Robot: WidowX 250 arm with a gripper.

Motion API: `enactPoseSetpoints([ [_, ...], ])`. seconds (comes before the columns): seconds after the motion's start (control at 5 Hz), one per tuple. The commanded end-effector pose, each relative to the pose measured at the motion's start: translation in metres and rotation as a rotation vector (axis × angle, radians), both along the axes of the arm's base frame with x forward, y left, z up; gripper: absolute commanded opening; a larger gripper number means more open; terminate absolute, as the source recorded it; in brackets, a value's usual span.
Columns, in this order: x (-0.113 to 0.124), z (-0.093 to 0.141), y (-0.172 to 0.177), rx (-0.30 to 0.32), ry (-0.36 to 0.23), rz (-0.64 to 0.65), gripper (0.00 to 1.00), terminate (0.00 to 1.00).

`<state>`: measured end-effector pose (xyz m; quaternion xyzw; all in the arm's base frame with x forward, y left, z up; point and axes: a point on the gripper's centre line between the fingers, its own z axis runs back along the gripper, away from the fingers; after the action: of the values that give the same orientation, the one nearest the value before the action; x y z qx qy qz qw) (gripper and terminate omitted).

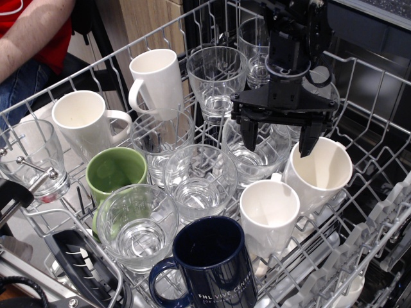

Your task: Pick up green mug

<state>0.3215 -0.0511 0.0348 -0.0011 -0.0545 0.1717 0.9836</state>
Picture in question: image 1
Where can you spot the clear glass rear right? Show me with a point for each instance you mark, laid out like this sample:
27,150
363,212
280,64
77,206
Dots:
253,42

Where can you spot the grey wire dishwasher rack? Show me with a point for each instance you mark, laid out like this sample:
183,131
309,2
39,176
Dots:
366,124

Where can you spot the clear glass centre right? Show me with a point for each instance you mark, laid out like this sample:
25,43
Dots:
272,149

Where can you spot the red shirt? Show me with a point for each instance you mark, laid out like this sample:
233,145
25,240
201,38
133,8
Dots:
54,52

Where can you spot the clear glass right side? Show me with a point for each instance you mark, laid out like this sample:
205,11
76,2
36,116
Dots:
321,74

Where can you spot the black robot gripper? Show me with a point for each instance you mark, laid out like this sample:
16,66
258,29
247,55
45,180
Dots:
284,100

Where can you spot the clear glass rear centre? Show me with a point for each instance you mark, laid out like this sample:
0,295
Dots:
215,73

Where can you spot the navy blue printed mug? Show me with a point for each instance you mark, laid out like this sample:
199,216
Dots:
211,255

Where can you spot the clear tall glass centre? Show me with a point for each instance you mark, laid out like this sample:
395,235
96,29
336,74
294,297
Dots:
158,134

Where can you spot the white mug right side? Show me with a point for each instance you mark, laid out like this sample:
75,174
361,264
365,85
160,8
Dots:
318,177

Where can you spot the blue jeans leg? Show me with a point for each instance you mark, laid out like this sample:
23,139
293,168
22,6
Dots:
28,80

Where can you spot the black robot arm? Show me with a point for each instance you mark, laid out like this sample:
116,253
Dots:
299,34

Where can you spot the clear glass far left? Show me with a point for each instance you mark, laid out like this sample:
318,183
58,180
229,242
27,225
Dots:
27,150

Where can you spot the white mug front centre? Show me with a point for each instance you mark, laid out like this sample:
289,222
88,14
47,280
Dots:
268,214

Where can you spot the grey plastic tine holder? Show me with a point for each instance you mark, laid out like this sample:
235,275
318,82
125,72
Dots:
344,264

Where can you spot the white mug left side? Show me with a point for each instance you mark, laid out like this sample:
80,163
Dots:
86,123

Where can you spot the tall white mug rear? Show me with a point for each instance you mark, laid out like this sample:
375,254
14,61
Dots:
157,83

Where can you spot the clear glass centre front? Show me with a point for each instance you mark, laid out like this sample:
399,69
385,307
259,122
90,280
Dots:
201,179

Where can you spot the person forearm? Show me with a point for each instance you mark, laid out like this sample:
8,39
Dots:
33,30

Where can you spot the green ceramic mug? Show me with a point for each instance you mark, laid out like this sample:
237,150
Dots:
113,169

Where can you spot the black clamp with metal screw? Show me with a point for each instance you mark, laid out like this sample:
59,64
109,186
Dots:
18,195

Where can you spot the clear glass front left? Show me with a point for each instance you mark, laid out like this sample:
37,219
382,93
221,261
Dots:
136,224

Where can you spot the black slotted plastic handle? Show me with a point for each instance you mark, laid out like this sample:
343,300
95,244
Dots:
88,272

